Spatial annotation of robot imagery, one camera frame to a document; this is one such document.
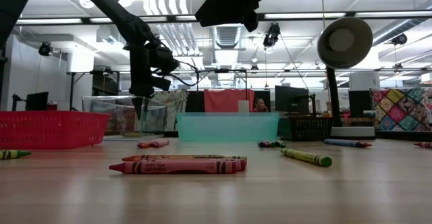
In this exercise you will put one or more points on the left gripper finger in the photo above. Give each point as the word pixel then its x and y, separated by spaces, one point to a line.
pixel 138 104

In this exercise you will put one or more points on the blue crayon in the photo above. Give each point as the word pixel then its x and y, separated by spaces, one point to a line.
pixel 341 142

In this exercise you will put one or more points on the red crayon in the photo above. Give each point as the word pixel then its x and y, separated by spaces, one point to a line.
pixel 143 145
pixel 266 144
pixel 161 143
pixel 175 168
pixel 366 145
pixel 241 165

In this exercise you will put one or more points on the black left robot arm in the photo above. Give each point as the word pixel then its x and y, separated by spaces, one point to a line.
pixel 118 15

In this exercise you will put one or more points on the clear plastic bin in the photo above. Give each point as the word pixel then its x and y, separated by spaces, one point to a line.
pixel 114 116

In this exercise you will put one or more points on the floral patterned cloth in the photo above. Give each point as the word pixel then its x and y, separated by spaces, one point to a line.
pixel 175 106

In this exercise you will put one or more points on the dark shelf unit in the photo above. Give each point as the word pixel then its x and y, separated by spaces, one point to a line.
pixel 104 84

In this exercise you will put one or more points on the black partition panel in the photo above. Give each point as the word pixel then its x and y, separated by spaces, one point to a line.
pixel 196 101
pixel 261 94

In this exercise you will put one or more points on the black overhead light bar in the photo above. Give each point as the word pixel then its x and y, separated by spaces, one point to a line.
pixel 86 20

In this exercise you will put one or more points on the red cloth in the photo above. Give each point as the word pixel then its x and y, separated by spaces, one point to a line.
pixel 222 101

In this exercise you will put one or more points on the red plastic basket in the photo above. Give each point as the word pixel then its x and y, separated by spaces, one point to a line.
pixel 50 129

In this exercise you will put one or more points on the white desk lamp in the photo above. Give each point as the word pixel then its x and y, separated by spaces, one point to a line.
pixel 344 42

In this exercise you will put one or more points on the teal plastic bin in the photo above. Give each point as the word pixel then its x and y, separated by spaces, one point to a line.
pixel 227 127

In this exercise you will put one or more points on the person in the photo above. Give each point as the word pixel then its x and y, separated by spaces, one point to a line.
pixel 260 105

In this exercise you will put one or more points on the black ceiling spotlight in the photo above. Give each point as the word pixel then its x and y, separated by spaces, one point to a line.
pixel 45 48
pixel 400 39

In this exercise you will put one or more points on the purple crayon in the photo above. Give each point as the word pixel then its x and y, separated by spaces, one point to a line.
pixel 261 144

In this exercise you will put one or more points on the black plastic basket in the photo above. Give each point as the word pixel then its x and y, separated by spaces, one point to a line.
pixel 307 129

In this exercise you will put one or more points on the colourful patchwork quilt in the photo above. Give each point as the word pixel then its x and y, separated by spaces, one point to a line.
pixel 401 109

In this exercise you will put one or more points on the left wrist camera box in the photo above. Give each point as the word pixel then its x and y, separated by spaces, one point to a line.
pixel 160 83

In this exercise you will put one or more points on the black hanging camera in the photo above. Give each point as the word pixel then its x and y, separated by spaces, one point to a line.
pixel 272 35

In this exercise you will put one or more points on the black metal table frame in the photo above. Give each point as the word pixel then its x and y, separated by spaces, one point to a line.
pixel 72 92

